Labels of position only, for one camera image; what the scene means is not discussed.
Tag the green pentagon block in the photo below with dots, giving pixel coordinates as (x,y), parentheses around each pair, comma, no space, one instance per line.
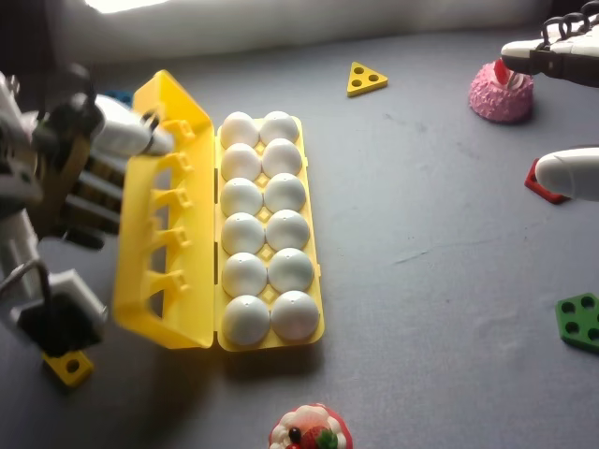
(580,317)

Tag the white plastic egg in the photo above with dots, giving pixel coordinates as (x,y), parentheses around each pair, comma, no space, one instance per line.
(281,158)
(241,196)
(290,268)
(243,273)
(285,192)
(240,161)
(240,128)
(242,233)
(245,320)
(295,315)
(280,127)
(287,230)

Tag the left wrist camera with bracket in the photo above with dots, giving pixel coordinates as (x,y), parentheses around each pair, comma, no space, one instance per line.
(61,322)

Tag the white backdrop sheet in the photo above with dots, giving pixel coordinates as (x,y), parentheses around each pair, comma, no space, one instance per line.
(327,18)

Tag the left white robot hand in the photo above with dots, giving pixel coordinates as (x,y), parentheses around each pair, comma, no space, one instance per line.
(121,128)

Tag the red pentagon five-hole block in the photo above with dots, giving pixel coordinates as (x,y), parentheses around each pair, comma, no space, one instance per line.
(530,181)

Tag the strawberry cream toy cake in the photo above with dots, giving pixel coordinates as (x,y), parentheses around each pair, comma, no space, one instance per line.
(304,421)

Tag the pink toy cake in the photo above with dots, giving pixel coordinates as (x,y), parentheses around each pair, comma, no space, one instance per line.
(496,103)

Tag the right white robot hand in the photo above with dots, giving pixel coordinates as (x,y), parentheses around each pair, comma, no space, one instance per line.
(561,173)

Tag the yellow triangle three-hole block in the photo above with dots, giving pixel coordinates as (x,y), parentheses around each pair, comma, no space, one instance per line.
(364,78)

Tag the blue four-hole block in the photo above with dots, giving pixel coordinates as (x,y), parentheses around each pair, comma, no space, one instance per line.
(121,96)

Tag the yellow two-hole block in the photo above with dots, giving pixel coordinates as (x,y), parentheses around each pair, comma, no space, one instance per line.
(58,370)

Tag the yellow egg carton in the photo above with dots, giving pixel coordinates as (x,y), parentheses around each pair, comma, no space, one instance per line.
(201,234)

